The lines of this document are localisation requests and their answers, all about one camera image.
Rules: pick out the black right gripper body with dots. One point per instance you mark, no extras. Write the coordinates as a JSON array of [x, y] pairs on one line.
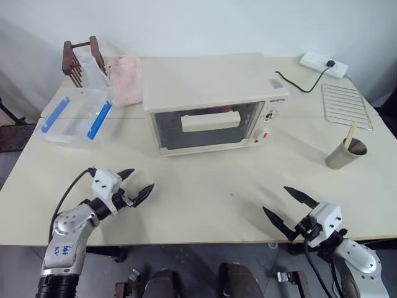
[[310, 229]]

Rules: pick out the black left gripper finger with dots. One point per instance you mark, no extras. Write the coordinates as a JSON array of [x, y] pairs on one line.
[[143, 194], [126, 174]]

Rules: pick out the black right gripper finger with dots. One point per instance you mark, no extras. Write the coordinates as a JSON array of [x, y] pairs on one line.
[[301, 197], [280, 224]]

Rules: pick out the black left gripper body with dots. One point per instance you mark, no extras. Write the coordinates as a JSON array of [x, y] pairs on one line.
[[121, 198]]

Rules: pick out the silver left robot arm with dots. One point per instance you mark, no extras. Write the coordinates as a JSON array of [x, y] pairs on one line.
[[66, 229]]

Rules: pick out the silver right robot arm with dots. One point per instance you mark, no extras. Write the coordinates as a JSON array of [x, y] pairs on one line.
[[359, 260]]

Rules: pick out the cream toaster oven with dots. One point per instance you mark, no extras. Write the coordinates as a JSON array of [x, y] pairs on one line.
[[201, 80]]

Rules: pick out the steel cup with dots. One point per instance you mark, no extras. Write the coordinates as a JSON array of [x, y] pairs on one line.
[[339, 158]]

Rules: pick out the table caster wheel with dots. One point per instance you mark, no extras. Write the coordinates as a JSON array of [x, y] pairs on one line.
[[128, 284], [290, 281]]

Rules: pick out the blue container clip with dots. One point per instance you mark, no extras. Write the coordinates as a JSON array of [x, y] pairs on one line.
[[99, 119], [56, 113]]

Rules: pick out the dark rounded shape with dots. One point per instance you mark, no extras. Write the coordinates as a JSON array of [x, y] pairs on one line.
[[240, 282], [164, 285]]

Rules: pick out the clear plastic container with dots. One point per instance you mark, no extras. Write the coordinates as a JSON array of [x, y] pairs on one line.
[[76, 119]]

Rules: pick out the wooden stick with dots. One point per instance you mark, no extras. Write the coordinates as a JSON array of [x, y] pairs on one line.
[[350, 133]]

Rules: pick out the pink checked cloth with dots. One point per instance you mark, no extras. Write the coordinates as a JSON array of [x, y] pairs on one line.
[[125, 82]]

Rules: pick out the brown wooden rack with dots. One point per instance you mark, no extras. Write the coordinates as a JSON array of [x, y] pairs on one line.
[[69, 62]]

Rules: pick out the dark furniture piece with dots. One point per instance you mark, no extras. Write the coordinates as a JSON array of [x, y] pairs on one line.
[[9, 113]]

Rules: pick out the white power strip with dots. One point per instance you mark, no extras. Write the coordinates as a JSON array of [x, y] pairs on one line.
[[313, 60]]

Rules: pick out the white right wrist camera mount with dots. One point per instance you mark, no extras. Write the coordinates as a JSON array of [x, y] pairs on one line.
[[325, 218]]

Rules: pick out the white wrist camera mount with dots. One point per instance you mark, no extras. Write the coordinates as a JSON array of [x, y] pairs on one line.
[[104, 184], [325, 218]]

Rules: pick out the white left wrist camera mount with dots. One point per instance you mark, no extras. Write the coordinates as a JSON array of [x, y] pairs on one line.
[[104, 184]]

